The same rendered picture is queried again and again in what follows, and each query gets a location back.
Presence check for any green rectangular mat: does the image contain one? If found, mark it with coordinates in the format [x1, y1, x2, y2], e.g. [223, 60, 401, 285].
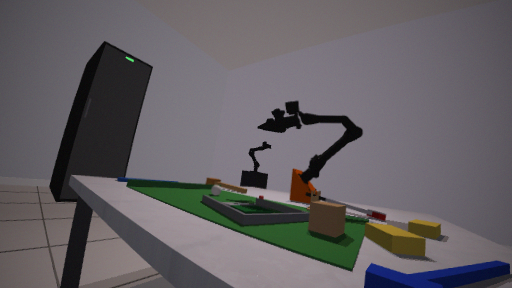
[126, 186, 369, 271]

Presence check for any yellow rectangular block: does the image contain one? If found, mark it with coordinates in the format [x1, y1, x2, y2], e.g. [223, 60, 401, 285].
[408, 219, 441, 240]
[365, 223, 426, 257]

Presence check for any white golf ball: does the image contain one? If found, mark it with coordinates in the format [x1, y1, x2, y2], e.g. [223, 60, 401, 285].
[212, 185, 221, 195]

